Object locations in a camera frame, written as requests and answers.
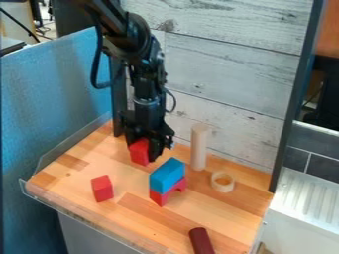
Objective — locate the black metal post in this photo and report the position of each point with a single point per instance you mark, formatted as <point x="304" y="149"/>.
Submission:
<point x="295" y="96"/>

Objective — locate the dark red cylinder block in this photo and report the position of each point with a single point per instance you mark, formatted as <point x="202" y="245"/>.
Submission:
<point x="201" y="241"/>

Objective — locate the cream cylinder block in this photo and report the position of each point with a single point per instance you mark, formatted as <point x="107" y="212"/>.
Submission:
<point x="199" y="147"/>

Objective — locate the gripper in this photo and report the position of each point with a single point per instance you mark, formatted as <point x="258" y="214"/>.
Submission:
<point x="148" y="120"/>

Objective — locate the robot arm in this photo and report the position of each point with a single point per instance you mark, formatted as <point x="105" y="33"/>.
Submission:
<point x="132" y="29"/>

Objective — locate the red arch block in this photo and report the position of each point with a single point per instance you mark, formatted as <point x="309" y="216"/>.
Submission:
<point x="162" y="197"/>

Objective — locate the blue rectangle block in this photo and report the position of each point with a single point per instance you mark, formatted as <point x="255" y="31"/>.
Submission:
<point x="167" y="175"/>

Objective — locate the white toy sink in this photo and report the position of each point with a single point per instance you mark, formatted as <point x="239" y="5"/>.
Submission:
<point x="304" y="211"/>

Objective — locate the red cube block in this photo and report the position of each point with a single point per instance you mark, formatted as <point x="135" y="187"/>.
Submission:
<point x="102" y="188"/>

